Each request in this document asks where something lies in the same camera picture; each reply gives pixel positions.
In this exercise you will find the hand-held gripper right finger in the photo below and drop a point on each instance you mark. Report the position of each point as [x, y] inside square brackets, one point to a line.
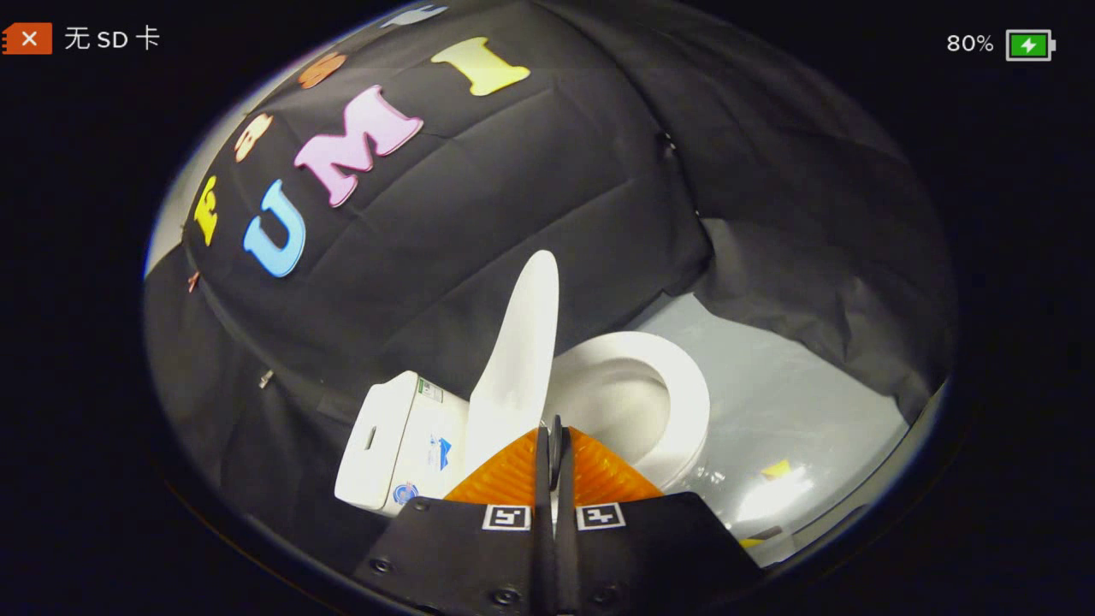
[565, 522]

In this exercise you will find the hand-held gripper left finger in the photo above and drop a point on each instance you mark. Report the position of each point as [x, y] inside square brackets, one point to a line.
[541, 513]

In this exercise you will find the white toilet lid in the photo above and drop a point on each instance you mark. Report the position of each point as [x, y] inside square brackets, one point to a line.
[517, 359]

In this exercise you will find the white toilet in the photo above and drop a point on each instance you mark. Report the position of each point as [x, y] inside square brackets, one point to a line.
[402, 436]

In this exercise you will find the yellow tape piece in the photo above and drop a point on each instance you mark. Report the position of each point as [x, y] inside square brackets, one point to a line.
[777, 469]

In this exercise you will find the black backdrop cloth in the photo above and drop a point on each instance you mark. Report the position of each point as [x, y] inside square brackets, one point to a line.
[479, 214]

